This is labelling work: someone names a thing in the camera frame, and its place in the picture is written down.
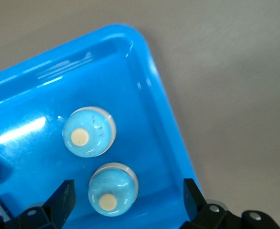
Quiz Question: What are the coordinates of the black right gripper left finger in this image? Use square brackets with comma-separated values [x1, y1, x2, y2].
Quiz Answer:
[0, 179, 77, 229]

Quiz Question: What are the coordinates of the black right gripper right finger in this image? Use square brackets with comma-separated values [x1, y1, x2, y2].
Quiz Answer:
[179, 178, 280, 229]

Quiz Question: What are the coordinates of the blue dome call bell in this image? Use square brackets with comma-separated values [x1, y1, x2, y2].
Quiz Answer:
[62, 106, 117, 158]
[88, 162, 140, 217]

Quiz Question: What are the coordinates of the blue plastic tray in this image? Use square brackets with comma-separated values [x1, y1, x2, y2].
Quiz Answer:
[0, 22, 204, 229]

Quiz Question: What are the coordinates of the brown table cover sheet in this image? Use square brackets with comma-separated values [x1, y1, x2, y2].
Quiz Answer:
[0, 0, 280, 229]

